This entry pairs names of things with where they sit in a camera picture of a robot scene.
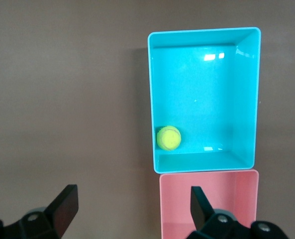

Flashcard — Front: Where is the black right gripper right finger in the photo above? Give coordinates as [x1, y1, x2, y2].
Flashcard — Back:
[187, 186, 287, 239]

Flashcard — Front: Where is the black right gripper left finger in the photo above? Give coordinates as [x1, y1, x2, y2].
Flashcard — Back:
[0, 184, 79, 239]

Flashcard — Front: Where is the yellow tennis ball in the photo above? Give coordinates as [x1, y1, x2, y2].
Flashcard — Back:
[156, 125, 182, 151]

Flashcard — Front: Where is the pink plastic bin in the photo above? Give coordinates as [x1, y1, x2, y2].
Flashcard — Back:
[159, 169, 260, 239]

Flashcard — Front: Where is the blue plastic bin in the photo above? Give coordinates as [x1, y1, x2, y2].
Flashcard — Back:
[147, 26, 262, 174]

